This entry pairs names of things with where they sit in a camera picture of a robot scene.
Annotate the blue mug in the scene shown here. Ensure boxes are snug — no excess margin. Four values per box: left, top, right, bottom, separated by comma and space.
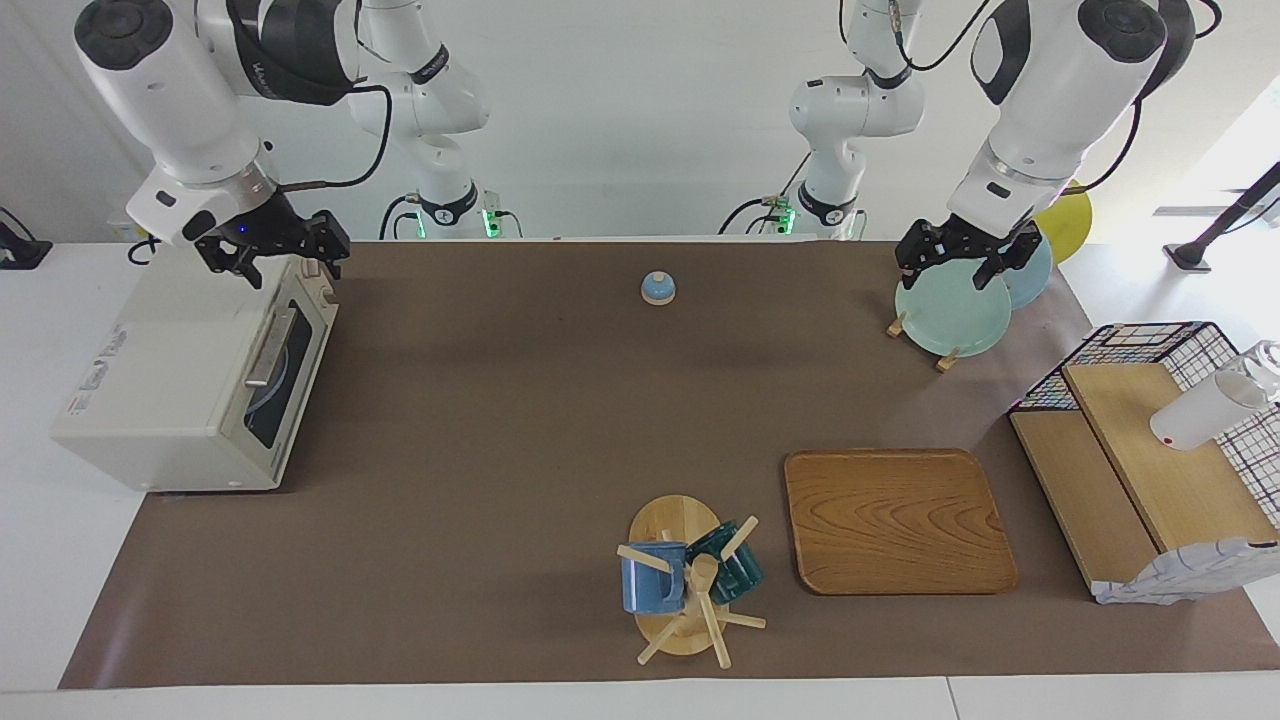
621, 541, 689, 615

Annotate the wooden mug tree stand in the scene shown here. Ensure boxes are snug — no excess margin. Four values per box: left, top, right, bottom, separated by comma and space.
615, 495, 768, 669

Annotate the black wire basket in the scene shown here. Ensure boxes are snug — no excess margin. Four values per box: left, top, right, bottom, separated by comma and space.
1010, 322, 1280, 531

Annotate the brown table mat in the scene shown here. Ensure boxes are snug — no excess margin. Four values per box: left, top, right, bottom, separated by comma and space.
58, 240, 1280, 691

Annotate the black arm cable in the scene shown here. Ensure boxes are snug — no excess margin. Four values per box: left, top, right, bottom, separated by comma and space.
280, 85, 393, 193
1060, 95, 1146, 196

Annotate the light blue racked plate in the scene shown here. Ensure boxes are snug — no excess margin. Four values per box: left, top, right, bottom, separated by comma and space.
1000, 235, 1053, 311

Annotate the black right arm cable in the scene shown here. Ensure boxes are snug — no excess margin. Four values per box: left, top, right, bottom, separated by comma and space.
280, 85, 393, 193

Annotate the yellow plate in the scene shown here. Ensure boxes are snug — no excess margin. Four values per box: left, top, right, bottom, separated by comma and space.
1035, 185, 1093, 265

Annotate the wooden plate rack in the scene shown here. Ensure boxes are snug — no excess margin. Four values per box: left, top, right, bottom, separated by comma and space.
886, 312, 961, 373

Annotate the white patterned cloth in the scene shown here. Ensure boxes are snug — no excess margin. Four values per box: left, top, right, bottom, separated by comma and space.
1095, 538, 1280, 606

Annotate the white cup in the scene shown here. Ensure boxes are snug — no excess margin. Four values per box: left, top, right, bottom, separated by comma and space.
1150, 340, 1280, 451

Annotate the black camera stand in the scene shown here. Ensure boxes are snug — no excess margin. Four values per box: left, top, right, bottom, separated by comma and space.
1163, 160, 1280, 273

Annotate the brown wooden tray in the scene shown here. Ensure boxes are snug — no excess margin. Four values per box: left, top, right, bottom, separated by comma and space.
783, 448, 1019, 597

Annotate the beige toaster oven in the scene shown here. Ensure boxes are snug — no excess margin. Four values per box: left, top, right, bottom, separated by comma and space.
52, 250, 339, 493

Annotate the wooden step shelf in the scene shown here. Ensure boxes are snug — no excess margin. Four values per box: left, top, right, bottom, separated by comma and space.
1010, 362, 1280, 593

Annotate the dark green mug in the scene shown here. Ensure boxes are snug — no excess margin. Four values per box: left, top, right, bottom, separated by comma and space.
685, 520, 764, 604

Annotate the pale green plate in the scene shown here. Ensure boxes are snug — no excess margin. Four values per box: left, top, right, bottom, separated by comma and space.
894, 255, 1013, 358

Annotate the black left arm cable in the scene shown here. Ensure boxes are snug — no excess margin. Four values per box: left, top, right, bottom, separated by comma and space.
1060, 95, 1146, 196

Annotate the black clamp mount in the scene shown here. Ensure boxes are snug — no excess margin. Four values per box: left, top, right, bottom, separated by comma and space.
0, 207, 53, 271

